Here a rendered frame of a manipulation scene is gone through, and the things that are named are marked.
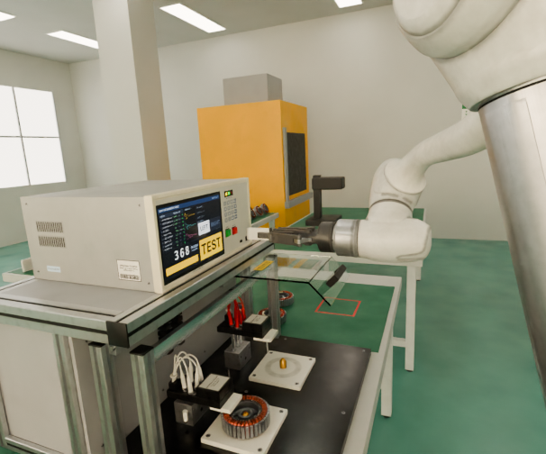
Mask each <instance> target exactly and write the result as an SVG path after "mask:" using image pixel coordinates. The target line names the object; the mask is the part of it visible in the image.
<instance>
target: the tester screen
mask: <svg viewBox="0 0 546 454"><path fill-rule="evenodd" d="M158 216H159V231H160V239H161V248H162V257H163V265H164V273H165V281H168V280H170V279H171V278H173V277H176V276H178V275H180V274H181V273H183V272H185V271H187V270H189V269H190V268H193V267H195V266H197V265H199V264H201V263H202V262H204V261H206V260H208V259H210V258H212V257H214V256H216V255H218V254H220V253H222V252H223V250H221V251H219V252H217V253H215V254H214V255H212V256H210V257H208V258H206V259H203V260H202V261H201V255H200V245H199V241H200V240H202V239H205V238H207V237H209V236H212V235H214V234H216V233H218V232H221V231H222V226H221V227H220V228H217V229H215V230H212V231H210V232H207V233H204V234H202V235H199V231H198V224H199V223H200V222H204V221H207V220H210V219H213V218H215V217H217V216H220V221H221V215H220V203H219V195H213V196H209V197H206V198H202V199H198V200H195V201H190V202H186V203H183V204H176V205H172V206H169V207H165V208H160V209H158ZM187 245H189V248H190V255H188V256H186V257H184V258H182V259H180V260H177V261H175V262H174V253H173V251H174V250H178V249H180V248H183V247H185V246H187ZM197 254H198V261H197V262H195V263H193V264H191V265H189V266H187V267H185V268H182V269H180V270H179V271H177V272H175V273H173V274H171V275H169V276H167V273H166V269H167V268H170V267H172V266H175V265H176V264H178V263H180V262H182V261H184V260H186V259H189V258H191V257H194V256H195V255H197Z"/></svg>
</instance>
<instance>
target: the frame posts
mask: <svg viewBox="0 0 546 454"><path fill-rule="evenodd" d="M267 285H268V316H270V322H271V324H272V328H271V329H274V330H278V334H277V336H276V337H275V338H276V339H278V338H279V336H280V335H281V328H280V309H279V290H278V281H274V280H267ZM241 300H242V302H243V306H244V308H245V314H246V318H247V317H248V316H249V315H251V314H252V313H254V312H253V298H252V286H251V287H250V288H249V289H248V290H246V291H245V292H244V293H243V294H241ZM88 346H89V351H90V357H91V363H92V369H93V374H94V380H95V386H96V397H97V402H98V409H99V414H100V420H101V426H102V432H103V437H104V444H105V454H128V450H127V444H126V438H125V431H124V425H123V413H122V407H121V400H120V394H119V387H118V381H117V375H116V368H115V362H114V355H112V354H110V351H109V349H108V348H109V344H105V343H101V342H96V341H92V342H90V343H88ZM153 349H154V347H152V346H148V345H143V344H141V345H139V346H138V347H136V348H135V349H133V350H131V351H130V352H129V353H130V355H131V363H132V375H133V382H134V388H135V395H136V402H137V409H138V415H139V423H140V429H141V442H142V449H143V454H166V448H165V441H164V433H163V426H162V418H161V410H160V403H159V389H158V381H157V374H156V366H155V358H154V351H153Z"/></svg>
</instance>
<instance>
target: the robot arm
mask: <svg viewBox="0 0 546 454"><path fill-rule="evenodd" d="M393 6H394V12H395V18H396V24H397V26H398V28H399V30H400V32H401V33H402V34H403V35H404V36H405V38H406V39H407V40H408V41H409V43H410V44H411V45H412V46H414V47H415V48H416V49H417V50H418V51H419V52H420V53H422V54H423V55H424V56H427V57H430V58H431V60H432V61H433V63H434V64H435V65H436V67H437V68H438V70H440V72H441V74H442V75H443V77H444V78H445V79H446V81H447V82H448V84H449V85H450V87H451V89H452V90H453V92H454V93H455V96H456V97H457V98H458V100H459V101H460V102H461V103H462V104H463V105H464V106H465V107H466V108H467V109H468V110H470V112H469V113H468V114H467V115H466V116H465V117H464V118H463V119H462V120H460V121H459V122H458V123H456V124H454V125H452V126H451V127H449V128H447V129H445V130H443V131H441V132H438V133H436V134H435V135H433V136H432V137H430V138H428V139H426V140H424V141H421V142H420V143H418V144H417V145H416V146H414V147H413V148H412V149H411V150H410V151H409V152H408V153H407V154H406V155H405V156H404V157H403V158H402V159H400V158H392V159H388V160H386V161H384V162H383V163H382V164H381V165H380V166H379V167H378V169H377V171H376V173H375V175H374V177H373V180H372V184H371V188H370V194H369V213H368V216H367V218H366V220H360V219H356V220H351V219H340V220H338V221H337V222H321V223H320V224H319V227H318V229H315V226H310V227H278V228H274V229H272V228H252V227H249V228H247V229H246V230H247V239H248V240H261V241H269V242H272V243H279V244H286V245H294V246H297V247H302V244H304V245H305V246H311V245H312V244H317V246H318V249H319V251H321V252H332V253H334V252H335V253H336V255H337V256H344V257H354V258H364V259H369V260H372V261H377V262H386V263H404V262H414V261H419V260H423V259H425V258H426V257H427V256H428V254H429V252H430V250H431V246H432V228H431V226H430V225H428V224H427V223H425V222H423V221H421V220H419V219H415V218H413V210H414V207H415V206H417V203H418V200H419V198H420V196H421V193H422V191H423V189H424V188H425V185H426V178H425V175H424V173H425V171H426V170H427V168H428V167H429V166H431V165H433V164H436V163H441V162H444V161H449V160H453V159H460V158H464V157H467V156H471V155H474V154H476V153H479V152H480V151H482V150H485V149H487V154H488V157H489V162H490V166H491V169H492V174H493V178H494V182H495V186H496V193H497V197H498V202H499V205H500V210H501V214H502V217H503V222H504V226H505V233H506V238H507V241H508V245H509V250H510V253H511V258H512V261H513V265H514V273H515V277H516V281H517V285H518V289H519V293H520V297H521V301H522V306H523V312H524V317H525V320H526V325H527V329H528V333H529V337H530V341H531V345H532V353H533V356H534V361H535V365H536V368H537V373H538V377H539V381H540V385H541V392H542V396H543V401H544V404H545V409H546V0H393Z"/></svg>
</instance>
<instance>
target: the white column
mask: <svg viewBox="0 0 546 454"><path fill-rule="evenodd" d="M92 4H93V10H94V17H95V25H96V37H97V45H98V51H99V58H100V66H101V73H102V79H103V87H104V94H105V107H106V114H107V121H108V128H109V135H110V142H111V149H112V156H113V163H114V176H115V184H116V185H117V184H123V183H131V182H138V181H144V180H171V178H170V169H169V160H168V143H167V134H166V125H165V116H164V107H163V98H162V89H161V80H160V71H159V54H158V45H157V36H156V27H155V18H154V9H153V0H92Z"/></svg>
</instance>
